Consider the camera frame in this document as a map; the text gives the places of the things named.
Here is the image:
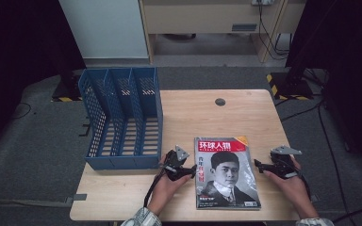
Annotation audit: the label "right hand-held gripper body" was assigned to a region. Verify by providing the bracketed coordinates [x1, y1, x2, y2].
[269, 144, 304, 180]

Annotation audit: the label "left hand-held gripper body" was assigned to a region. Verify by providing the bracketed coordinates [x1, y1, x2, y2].
[164, 144, 191, 182]

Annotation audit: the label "magazine with portrait cover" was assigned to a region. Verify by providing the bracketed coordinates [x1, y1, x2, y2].
[193, 135, 262, 211]

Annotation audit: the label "blue plastic file rack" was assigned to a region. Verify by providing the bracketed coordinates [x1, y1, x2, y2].
[77, 66, 165, 171]

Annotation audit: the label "person's right hand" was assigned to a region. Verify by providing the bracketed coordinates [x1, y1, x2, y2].
[262, 155, 319, 220]

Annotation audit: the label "person's left hand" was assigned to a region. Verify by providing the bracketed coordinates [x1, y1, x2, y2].
[147, 153, 196, 217]

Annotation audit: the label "black curtain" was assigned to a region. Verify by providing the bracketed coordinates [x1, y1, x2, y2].
[285, 0, 362, 182]
[0, 0, 87, 159]

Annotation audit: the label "light wooden desk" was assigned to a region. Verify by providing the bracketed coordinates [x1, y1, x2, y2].
[138, 0, 307, 64]

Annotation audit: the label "white cabinet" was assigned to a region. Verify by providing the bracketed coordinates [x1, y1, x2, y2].
[58, 0, 151, 60]

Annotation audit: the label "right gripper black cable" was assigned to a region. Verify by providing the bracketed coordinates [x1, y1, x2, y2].
[295, 170, 313, 202]

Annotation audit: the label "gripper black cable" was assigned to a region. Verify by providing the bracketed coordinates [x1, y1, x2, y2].
[295, 170, 313, 202]
[142, 169, 168, 209]

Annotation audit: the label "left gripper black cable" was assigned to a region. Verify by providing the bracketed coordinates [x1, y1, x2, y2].
[142, 169, 168, 209]

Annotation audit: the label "long black floor cable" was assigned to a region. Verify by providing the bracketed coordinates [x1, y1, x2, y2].
[318, 102, 350, 226]

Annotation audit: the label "thick black floor cable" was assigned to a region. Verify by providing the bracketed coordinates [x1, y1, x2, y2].
[330, 206, 362, 225]

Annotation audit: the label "black table bracket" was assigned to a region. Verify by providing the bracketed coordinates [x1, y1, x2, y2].
[77, 116, 92, 137]

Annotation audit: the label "black hanging cables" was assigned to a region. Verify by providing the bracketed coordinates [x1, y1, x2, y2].
[256, 2, 292, 61]

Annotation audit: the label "thin black floor cable loop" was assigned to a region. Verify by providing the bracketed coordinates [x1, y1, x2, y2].
[11, 102, 33, 121]

